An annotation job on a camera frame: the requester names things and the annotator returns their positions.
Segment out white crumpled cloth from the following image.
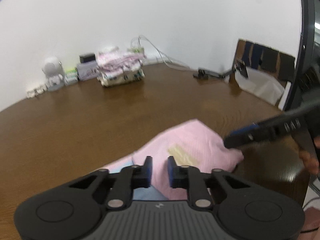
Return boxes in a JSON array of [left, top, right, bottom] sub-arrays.
[[99, 45, 119, 54]]

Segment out brown chair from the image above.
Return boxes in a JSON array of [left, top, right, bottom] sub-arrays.
[[235, 39, 297, 83]]

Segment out grey tin box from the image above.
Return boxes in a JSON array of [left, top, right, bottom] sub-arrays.
[[76, 61, 100, 81]]

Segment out person's right hand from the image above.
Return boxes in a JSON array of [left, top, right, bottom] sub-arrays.
[[299, 134, 320, 177]]

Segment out white astronaut speaker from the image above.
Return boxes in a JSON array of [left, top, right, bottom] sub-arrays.
[[41, 56, 63, 92]]

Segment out pink and blue garment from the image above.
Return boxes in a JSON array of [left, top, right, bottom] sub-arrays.
[[102, 119, 244, 202]]

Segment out green and white pack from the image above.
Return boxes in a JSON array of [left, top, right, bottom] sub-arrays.
[[64, 67, 78, 85]]

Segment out small black box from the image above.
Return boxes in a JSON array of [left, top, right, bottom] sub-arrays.
[[79, 53, 96, 63]]

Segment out folded pink floral clothes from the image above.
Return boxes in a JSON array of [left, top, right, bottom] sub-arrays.
[[96, 51, 145, 74]]

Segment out white charging cable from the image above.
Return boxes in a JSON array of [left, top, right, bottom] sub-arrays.
[[139, 35, 194, 71], [131, 37, 193, 70]]

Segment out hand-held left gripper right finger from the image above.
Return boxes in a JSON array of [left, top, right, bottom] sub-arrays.
[[167, 156, 253, 209]]

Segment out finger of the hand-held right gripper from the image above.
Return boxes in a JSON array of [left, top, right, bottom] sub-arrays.
[[230, 124, 259, 135], [224, 116, 283, 149]]

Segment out small white connector strip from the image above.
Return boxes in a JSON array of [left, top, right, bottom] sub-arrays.
[[26, 84, 48, 99]]

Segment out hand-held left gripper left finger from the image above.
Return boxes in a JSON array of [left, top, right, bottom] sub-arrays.
[[66, 156, 153, 209]]

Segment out white charger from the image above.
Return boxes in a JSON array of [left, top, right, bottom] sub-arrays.
[[127, 46, 145, 55]]

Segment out white flat board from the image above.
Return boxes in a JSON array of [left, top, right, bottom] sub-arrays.
[[235, 69, 292, 108]]

